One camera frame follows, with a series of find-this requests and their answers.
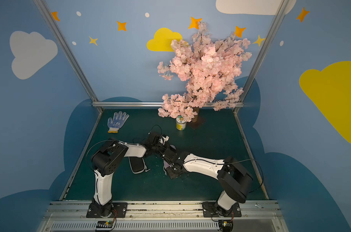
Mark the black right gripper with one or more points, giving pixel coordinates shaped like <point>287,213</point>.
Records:
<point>169,156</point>

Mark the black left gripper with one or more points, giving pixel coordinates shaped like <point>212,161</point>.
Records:
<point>157,146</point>

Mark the black zippered umbrella sleeve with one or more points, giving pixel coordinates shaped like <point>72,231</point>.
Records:
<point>138,165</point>

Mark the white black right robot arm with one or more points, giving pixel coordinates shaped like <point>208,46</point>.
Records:
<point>233,177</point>

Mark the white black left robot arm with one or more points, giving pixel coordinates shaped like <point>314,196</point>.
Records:
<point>108,158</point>

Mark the yellow white tin can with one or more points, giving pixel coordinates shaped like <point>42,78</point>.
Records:
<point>180,123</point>

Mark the white blue dotted work glove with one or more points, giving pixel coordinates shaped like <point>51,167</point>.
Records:
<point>116,122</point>

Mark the dark brown tree base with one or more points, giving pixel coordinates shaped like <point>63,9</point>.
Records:
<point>197,121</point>

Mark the right controller circuit board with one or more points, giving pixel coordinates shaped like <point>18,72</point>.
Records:
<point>225,226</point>

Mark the controller circuit board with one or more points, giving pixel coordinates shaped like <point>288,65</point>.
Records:
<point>104,226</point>
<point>225,226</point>

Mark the left controller circuit board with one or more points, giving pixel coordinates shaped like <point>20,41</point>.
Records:
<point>104,226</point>

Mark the pink cherry blossom tree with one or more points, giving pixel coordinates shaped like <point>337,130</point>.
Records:
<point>209,69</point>

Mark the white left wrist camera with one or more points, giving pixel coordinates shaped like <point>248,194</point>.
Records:
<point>164,139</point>

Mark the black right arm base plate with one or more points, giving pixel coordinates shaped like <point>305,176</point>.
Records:
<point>212,210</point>

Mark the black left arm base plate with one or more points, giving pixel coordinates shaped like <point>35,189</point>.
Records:
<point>117,209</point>

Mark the aluminium front rail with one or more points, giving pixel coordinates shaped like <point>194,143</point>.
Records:
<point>163,216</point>

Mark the left aluminium frame post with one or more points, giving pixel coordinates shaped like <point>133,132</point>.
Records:
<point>56,31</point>

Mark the aluminium frame post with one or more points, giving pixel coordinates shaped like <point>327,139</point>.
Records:
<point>271,33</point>
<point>56,31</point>

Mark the right aluminium frame post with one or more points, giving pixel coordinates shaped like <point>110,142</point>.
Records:
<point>271,33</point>

